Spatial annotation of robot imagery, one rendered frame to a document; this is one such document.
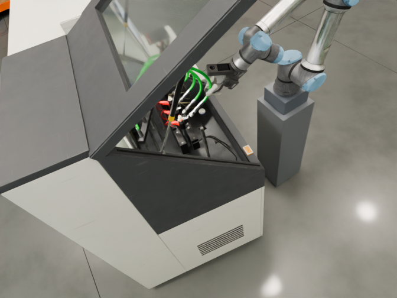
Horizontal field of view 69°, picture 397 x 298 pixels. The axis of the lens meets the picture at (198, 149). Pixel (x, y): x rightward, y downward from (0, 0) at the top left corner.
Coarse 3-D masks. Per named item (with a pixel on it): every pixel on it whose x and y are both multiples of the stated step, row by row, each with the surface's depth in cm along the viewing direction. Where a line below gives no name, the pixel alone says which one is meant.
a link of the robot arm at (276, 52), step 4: (272, 44) 114; (276, 44) 119; (272, 48) 114; (276, 48) 116; (280, 48) 117; (272, 52) 114; (276, 52) 116; (280, 52) 117; (268, 56) 114; (272, 56) 116; (276, 56) 117; (280, 56) 118; (264, 60) 117; (268, 60) 117; (272, 60) 118; (276, 60) 119; (280, 60) 120
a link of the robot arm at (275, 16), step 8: (288, 0) 121; (296, 0) 121; (304, 0) 123; (272, 8) 123; (280, 8) 121; (288, 8) 121; (296, 8) 123; (264, 16) 123; (272, 16) 121; (280, 16) 122; (288, 16) 124; (256, 24) 123; (264, 24) 122; (272, 24) 122; (240, 32) 126; (248, 32) 124; (256, 32) 122; (264, 32) 123; (240, 40) 127; (248, 40) 123
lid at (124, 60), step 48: (96, 0) 116; (144, 0) 95; (192, 0) 78; (240, 0) 64; (96, 48) 101; (144, 48) 85; (192, 48) 69; (96, 96) 90; (144, 96) 74; (96, 144) 81
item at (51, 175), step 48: (48, 0) 155; (48, 48) 119; (0, 96) 104; (48, 96) 100; (0, 144) 89; (48, 144) 86; (0, 192) 81; (48, 192) 88; (96, 192) 97; (96, 240) 120; (144, 240) 137
